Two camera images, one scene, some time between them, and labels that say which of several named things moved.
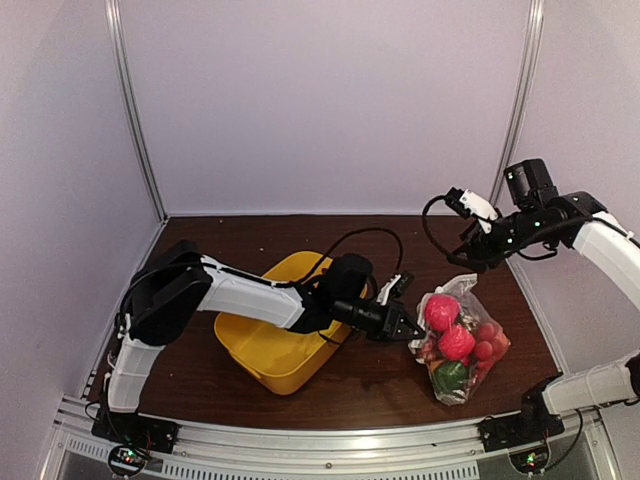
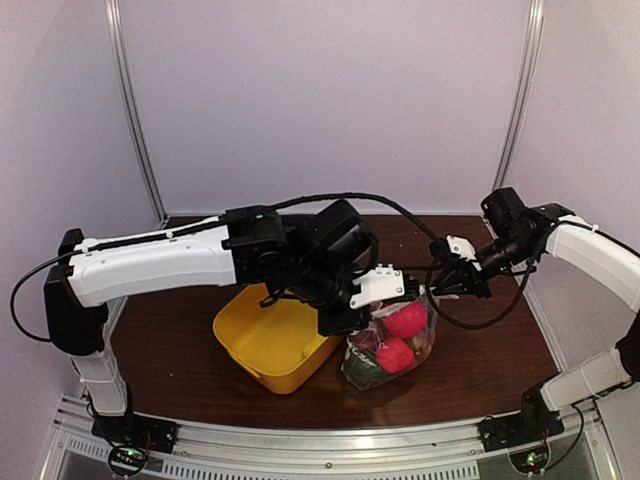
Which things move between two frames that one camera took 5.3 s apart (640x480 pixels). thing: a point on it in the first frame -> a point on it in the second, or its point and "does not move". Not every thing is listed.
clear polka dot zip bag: (458, 339) -> (399, 335)
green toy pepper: (449, 376) -> (363, 370)
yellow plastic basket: (284, 360) does not move
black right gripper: (474, 246) -> (465, 274)
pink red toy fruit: (457, 342) -> (394, 355)
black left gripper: (391, 323) -> (330, 325)
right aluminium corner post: (520, 93) does not move
